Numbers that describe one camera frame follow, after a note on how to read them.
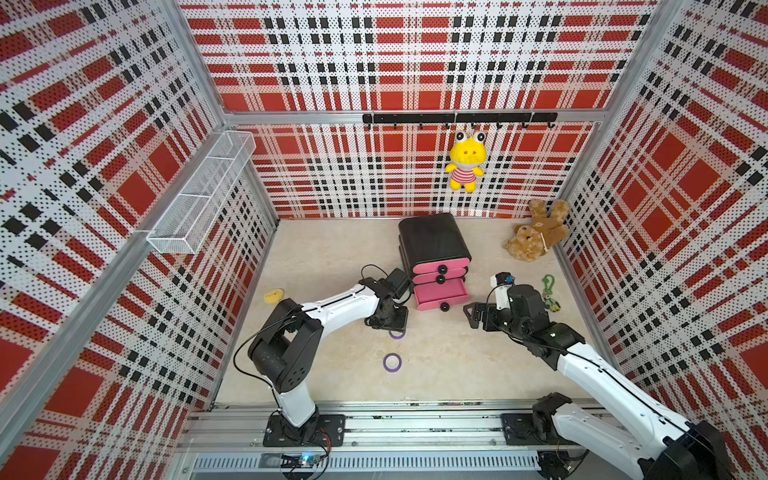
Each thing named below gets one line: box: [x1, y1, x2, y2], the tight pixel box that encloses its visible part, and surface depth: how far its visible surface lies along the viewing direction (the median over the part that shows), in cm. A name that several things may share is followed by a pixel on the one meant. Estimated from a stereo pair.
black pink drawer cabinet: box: [399, 213, 472, 313], surface depth 95 cm
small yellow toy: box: [264, 289, 285, 304], surface depth 100 cm
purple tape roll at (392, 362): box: [382, 352, 403, 373], surface depth 86 cm
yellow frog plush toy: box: [445, 130, 487, 192], surface depth 95 cm
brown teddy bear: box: [502, 199, 571, 263], surface depth 107 cm
